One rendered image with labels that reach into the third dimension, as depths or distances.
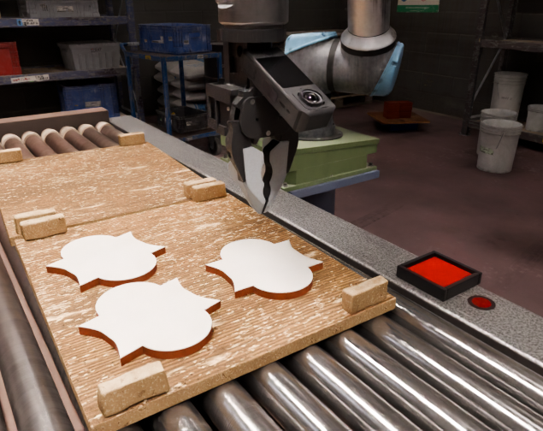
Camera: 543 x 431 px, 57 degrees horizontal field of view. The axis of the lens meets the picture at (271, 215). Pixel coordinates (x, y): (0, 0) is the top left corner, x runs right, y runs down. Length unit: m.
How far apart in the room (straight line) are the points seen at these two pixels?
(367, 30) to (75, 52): 4.16
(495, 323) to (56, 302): 0.50
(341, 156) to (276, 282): 0.61
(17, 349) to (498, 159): 3.94
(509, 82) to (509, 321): 4.66
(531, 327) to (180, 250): 0.44
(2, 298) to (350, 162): 0.79
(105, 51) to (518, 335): 4.81
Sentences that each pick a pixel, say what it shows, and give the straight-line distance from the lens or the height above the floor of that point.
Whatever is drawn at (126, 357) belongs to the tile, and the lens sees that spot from 0.51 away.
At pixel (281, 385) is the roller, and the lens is 0.50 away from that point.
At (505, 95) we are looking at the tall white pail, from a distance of 5.26.
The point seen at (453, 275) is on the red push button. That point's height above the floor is 0.93.
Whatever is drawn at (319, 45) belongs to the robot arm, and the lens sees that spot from 1.15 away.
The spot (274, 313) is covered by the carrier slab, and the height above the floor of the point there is 0.94.
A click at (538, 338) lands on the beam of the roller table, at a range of 0.63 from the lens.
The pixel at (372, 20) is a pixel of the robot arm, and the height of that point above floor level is 1.21.
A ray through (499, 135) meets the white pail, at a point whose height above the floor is 0.30.
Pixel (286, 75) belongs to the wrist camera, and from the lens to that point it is 0.53.
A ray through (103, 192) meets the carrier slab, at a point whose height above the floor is 0.94.
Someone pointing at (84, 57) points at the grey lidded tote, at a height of 0.75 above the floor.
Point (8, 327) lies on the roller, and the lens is 0.64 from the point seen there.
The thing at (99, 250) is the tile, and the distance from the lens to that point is 0.70.
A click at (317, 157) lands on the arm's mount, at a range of 1.11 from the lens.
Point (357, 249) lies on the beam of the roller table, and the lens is 0.75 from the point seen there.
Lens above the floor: 1.25
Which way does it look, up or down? 24 degrees down
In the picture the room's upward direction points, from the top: straight up
